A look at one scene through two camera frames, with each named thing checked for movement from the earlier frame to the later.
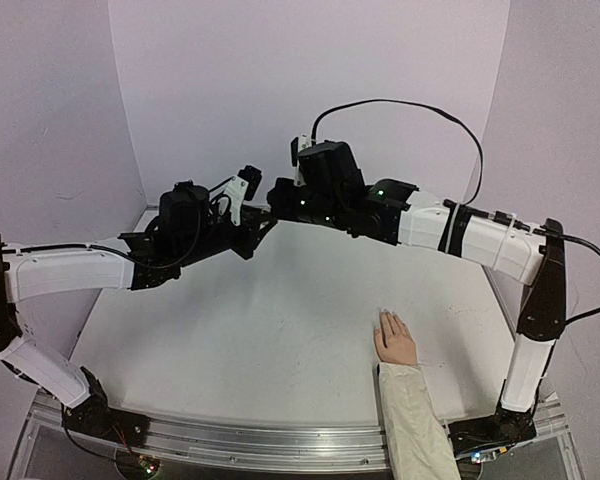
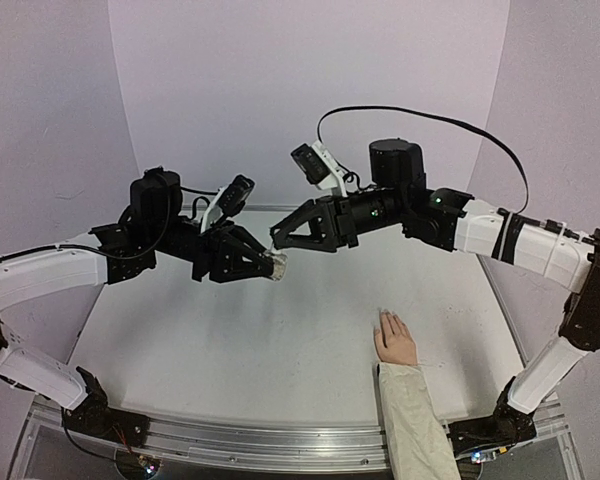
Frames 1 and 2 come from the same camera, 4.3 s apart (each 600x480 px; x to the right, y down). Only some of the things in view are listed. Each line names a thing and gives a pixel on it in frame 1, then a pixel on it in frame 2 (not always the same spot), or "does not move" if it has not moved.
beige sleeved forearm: x=419 y=442 does not move
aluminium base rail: x=307 y=442 does not move
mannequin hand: x=393 y=341 does not move
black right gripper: x=284 y=198 → x=336 y=223
